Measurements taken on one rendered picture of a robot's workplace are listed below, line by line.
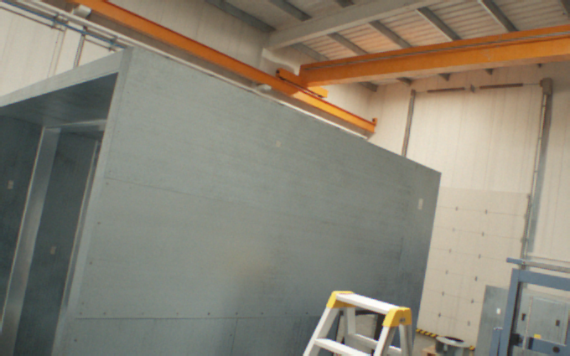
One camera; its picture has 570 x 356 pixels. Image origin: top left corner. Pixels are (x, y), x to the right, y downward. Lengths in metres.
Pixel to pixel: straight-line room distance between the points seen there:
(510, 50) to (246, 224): 8.59
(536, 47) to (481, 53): 1.13
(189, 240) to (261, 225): 0.42
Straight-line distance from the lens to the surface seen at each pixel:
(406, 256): 3.48
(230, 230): 2.27
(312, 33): 12.02
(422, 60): 11.23
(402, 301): 3.55
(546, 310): 8.56
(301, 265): 2.64
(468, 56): 10.68
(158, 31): 11.27
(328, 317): 2.26
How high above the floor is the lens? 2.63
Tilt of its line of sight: 5 degrees up
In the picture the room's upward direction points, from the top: 11 degrees clockwise
